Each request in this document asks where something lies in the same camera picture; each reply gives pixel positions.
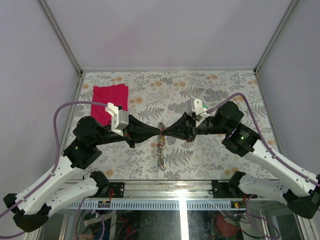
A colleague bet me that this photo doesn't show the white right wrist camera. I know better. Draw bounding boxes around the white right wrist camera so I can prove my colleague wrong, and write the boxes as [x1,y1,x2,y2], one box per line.
[185,98,209,121]

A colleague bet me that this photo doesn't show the floral table mat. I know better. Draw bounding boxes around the floral table mat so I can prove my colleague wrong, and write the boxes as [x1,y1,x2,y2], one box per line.
[70,70,277,180]

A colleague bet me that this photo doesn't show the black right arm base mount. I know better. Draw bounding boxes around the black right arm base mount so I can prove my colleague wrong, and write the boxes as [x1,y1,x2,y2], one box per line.
[208,180,244,199]

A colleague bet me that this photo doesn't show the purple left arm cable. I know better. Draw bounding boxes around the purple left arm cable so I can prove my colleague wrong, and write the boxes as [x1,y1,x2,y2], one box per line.
[0,100,108,238]

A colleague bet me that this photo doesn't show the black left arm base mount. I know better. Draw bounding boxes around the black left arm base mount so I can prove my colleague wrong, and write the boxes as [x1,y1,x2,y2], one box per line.
[98,182,125,199]

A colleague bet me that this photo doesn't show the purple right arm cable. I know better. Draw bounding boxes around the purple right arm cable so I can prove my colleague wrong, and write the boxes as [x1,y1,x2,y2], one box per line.
[204,92,320,188]

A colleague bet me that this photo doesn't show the red folded cloth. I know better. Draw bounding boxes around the red folded cloth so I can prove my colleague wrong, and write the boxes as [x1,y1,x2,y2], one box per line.
[90,83,129,126]

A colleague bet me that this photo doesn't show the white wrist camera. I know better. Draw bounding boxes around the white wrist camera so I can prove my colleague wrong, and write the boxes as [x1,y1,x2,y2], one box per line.
[105,102,129,137]
[185,98,209,121]

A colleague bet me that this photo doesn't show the grey metal key organiser ring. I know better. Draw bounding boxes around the grey metal key organiser ring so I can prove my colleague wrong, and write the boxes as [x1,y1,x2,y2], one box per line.
[154,121,168,172]

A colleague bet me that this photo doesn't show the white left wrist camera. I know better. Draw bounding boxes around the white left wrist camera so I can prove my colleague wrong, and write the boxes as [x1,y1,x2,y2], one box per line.
[105,102,129,137]

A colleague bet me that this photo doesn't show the aluminium front rail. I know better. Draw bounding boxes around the aluminium front rail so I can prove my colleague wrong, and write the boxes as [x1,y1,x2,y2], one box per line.
[38,179,307,200]

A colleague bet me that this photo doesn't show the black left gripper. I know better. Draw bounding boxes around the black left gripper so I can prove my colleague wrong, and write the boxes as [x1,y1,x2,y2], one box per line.
[93,115,163,149]

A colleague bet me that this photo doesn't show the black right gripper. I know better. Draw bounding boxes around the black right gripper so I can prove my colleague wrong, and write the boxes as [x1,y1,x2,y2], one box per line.
[162,111,230,142]

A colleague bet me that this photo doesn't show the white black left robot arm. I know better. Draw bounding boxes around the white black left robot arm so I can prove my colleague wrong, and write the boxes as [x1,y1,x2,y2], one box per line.
[3,115,161,233]

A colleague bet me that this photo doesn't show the white slotted cable duct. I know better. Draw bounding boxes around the white slotted cable duct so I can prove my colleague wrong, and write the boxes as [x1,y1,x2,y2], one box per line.
[66,199,238,211]

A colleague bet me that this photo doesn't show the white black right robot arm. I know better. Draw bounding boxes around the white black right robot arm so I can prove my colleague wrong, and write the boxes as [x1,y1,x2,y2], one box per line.
[163,99,320,219]

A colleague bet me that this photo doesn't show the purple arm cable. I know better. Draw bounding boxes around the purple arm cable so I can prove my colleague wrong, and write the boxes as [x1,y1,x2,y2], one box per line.
[0,100,108,238]
[204,92,320,188]

